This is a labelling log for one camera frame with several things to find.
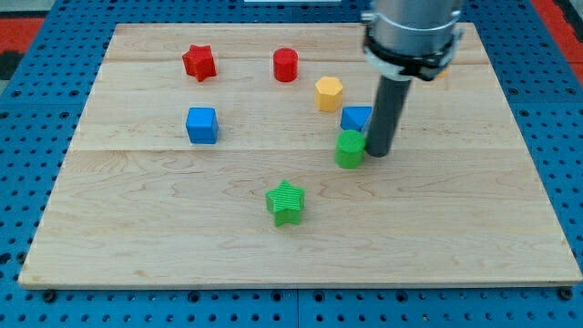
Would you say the blue cube block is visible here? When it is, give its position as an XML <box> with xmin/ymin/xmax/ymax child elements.
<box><xmin>185</xmin><ymin>108</ymin><xmax>219</xmax><ymax>144</ymax></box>

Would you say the red star block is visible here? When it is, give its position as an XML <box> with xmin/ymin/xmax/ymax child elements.
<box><xmin>182</xmin><ymin>45</ymin><xmax>217</xmax><ymax>82</ymax></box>

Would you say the yellow block behind arm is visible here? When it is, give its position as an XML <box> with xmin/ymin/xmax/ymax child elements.
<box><xmin>437</xmin><ymin>67</ymin><xmax>448</xmax><ymax>77</ymax></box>

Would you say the green cylinder block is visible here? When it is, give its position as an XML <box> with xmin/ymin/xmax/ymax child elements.
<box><xmin>334</xmin><ymin>129</ymin><xmax>366</xmax><ymax>169</ymax></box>

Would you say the yellow hexagon block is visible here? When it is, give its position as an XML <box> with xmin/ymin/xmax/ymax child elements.
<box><xmin>314</xmin><ymin>77</ymin><xmax>343</xmax><ymax>112</ymax></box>

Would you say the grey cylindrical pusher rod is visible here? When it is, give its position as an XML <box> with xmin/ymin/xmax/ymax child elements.
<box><xmin>366</xmin><ymin>76</ymin><xmax>411</xmax><ymax>158</ymax></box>

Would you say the green star block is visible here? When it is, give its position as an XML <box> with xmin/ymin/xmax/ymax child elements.
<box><xmin>265</xmin><ymin>179</ymin><xmax>305</xmax><ymax>227</ymax></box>

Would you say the red cylinder block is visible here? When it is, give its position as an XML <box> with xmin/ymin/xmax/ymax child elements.
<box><xmin>272</xmin><ymin>47</ymin><xmax>299</xmax><ymax>83</ymax></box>

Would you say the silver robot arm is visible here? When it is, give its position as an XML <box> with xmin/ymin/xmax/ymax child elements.
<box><xmin>361</xmin><ymin>0</ymin><xmax>464</xmax><ymax>81</ymax></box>

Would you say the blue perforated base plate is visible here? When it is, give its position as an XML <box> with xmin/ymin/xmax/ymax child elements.
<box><xmin>1</xmin><ymin>1</ymin><xmax>582</xmax><ymax>327</ymax></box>

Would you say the blue triangle block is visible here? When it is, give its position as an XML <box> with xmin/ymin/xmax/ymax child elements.
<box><xmin>340</xmin><ymin>106</ymin><xmax>373</xmax><ymax>132</ymax></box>

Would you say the wooden board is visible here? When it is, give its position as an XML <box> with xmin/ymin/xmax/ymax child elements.
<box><xmin>19</xmin><ymin>23</ymin><xmax>582</xmax><ymax>290</ymax></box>

